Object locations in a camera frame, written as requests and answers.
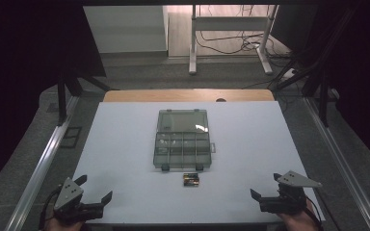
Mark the wooden table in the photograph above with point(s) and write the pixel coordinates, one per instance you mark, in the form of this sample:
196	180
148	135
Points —
173	95

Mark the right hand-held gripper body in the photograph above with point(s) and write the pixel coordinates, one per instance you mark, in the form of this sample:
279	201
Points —
289	199

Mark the black curtain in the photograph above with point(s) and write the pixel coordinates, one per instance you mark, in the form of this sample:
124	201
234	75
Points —
366	80
19	64

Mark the person's right hand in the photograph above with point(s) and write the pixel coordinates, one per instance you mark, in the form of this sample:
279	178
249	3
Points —
298	222

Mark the white desk frame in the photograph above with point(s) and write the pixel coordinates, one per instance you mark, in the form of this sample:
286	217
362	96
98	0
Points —
231	23

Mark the person's left hand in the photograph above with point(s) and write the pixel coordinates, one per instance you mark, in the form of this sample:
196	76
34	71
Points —
64	226

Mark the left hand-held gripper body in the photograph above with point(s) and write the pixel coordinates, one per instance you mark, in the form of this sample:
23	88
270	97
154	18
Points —
67	195

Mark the white board sheet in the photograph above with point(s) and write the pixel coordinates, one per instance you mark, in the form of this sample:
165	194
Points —
125	154

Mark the black metal stand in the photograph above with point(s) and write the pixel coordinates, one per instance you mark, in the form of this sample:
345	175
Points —
323	96
62	96

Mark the dark floor socket cover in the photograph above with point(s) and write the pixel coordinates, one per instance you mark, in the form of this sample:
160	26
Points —
71	137

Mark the white power strip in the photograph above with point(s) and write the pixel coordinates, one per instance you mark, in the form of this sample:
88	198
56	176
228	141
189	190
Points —
289	73

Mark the black and gold battery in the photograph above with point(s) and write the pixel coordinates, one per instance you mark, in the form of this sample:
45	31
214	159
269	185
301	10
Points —
190	176
191	183

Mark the white cabinet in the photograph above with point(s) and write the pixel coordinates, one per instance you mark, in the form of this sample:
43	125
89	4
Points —
125	29

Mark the grey transparent compartment box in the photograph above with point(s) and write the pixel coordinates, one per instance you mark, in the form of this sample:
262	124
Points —
182	141

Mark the aluminium rail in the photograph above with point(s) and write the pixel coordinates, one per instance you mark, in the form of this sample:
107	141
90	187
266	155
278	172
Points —
340	160
41	170

